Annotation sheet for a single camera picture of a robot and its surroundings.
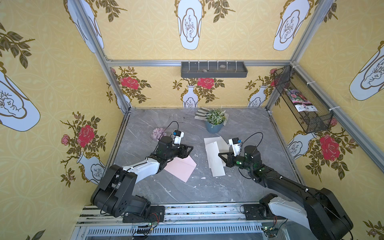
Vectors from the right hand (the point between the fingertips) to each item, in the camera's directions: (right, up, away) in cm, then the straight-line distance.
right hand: (219, 157), depth 82 cm
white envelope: (+2, +1, -3) cm, 4 cm away
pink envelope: (-21, -9, +9) cm, 25 cm away
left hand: (-15, +4, +6) cm, 17 cm away
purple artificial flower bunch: (-36, +12, +12) cm, 40 cm away
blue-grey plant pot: (+1, +15, +19) cm, 24 cm away
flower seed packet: (+41, +28, -6) cm, 50 cm away
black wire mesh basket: (+49, +49, +20) cm, 72 cm away
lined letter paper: (-2, -3, +2) cm, 4 cm away
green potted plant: (0, +22, +11) cm, 25 cm away
